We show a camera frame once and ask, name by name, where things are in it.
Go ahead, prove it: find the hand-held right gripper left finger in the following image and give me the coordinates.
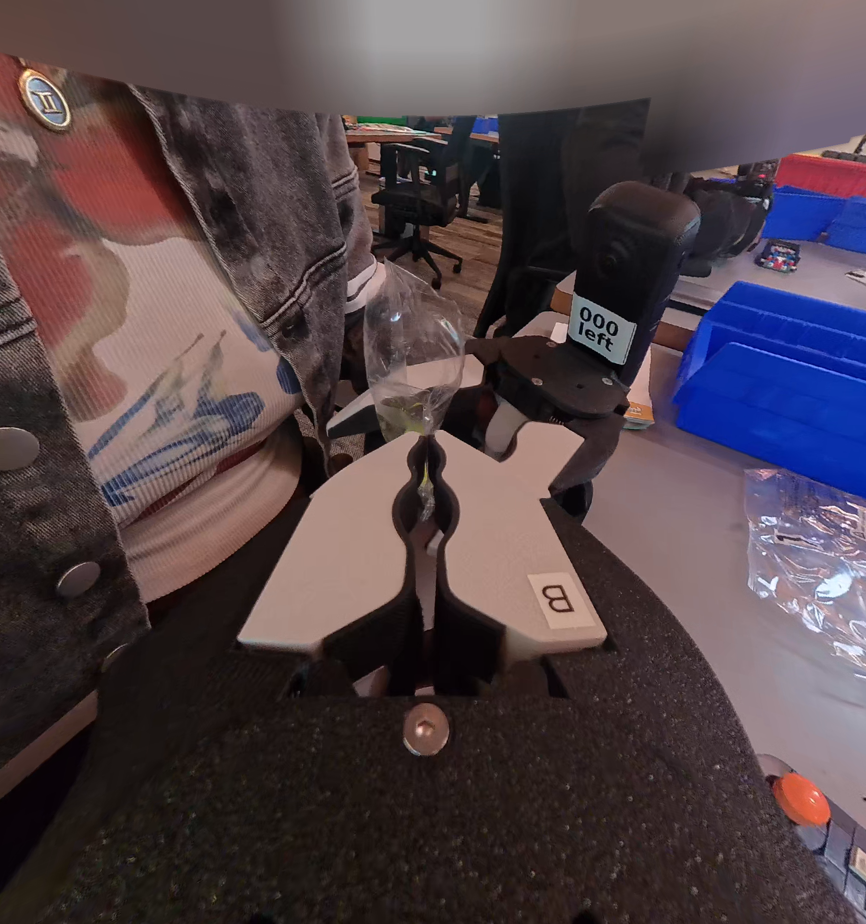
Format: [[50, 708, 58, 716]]
[[238, 433, 430, 659]]

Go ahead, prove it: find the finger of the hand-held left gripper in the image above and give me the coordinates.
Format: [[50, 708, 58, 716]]
[[485, 396, 587, 501], [326, 359, 486, 438]]

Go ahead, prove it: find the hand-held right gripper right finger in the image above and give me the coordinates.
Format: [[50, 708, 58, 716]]
[[429, 431, 609, 658]]

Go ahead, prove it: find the small clear plastic bag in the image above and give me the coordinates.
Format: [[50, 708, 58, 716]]
[[363, 261, 467, 521]]

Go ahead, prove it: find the black office chair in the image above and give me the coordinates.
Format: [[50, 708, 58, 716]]
[[472, 101, 650, 340], [370, 137, 464, 290]]

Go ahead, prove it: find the person's torso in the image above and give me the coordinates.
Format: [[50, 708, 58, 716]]
[[0, 47, 347, 777]]

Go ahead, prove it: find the blue plastic bin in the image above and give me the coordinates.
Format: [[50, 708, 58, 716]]
[[673, 280, 866, 510], [761, 184, 866, 261]]

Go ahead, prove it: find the small colourful brick model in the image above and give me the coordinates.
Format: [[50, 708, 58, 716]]
[[752, 240, 803, 277]]

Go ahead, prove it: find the crumpled clear plastic bag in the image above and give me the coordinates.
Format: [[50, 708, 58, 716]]
[[743, 468, 866, 694]]

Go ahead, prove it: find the red plastic bin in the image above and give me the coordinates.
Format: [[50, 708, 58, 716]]
[[774, 154, 866, 197]]

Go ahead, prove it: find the navy brick game console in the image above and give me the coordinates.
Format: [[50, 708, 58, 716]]
[[758, 751, 866, 924]]

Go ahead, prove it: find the round blue pin badge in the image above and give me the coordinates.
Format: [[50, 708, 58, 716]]
[[18, 72, 73, 132]]

